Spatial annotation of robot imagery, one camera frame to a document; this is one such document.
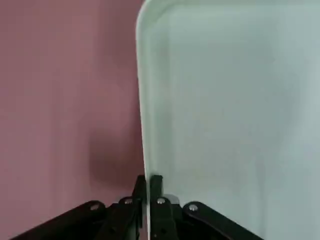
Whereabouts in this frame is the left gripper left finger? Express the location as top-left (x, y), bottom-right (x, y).
top-left (9, 174), bottom-right (148, 240)

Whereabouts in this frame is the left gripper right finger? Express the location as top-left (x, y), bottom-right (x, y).
top-left (149, 174), bottom-right (266, 240)

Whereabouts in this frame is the green rectangular tray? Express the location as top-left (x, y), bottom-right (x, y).
top-left (135, 0), bottom-right (320, 240)

